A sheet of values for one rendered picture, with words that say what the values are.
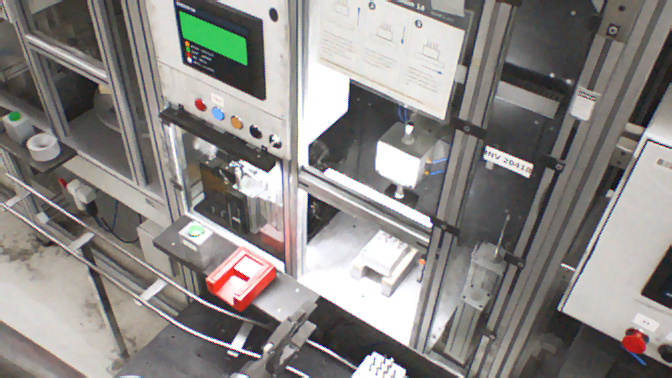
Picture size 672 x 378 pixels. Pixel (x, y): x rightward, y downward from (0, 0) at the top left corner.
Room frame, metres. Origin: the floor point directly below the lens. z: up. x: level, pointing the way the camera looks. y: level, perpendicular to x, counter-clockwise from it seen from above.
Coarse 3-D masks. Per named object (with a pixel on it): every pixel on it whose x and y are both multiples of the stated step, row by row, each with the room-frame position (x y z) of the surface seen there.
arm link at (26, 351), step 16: (0, 320) 0.68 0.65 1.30; (0, 336) 0.64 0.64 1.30; (16, 336) 0.67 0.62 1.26; (0, 352) 0.62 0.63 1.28; (16, 352) 0.64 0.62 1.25; (32, 352) 0.66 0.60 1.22; (48, 352) 0.69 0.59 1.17; (0, 368) 0.60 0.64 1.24; (16, 368) 0.62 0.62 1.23; (32, 368) 0.63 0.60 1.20; (48, 368) 0.65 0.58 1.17; (64, 368) 0.67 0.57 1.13
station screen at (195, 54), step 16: (176, 0) 1.25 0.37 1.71; (192, 16) 1.22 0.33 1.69; (208, 16) 1.20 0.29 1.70; (240, 32) 1.15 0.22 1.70; (192, 48) 1.23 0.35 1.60; (208, 48) 1.20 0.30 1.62; (192, 64) 1.24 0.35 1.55; (208, 64) 1.21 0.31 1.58; (224, 64) 1.18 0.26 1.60; (240, 64) 1.15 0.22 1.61; (224, 80) 1.18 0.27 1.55; (240, 80) 1.16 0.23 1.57
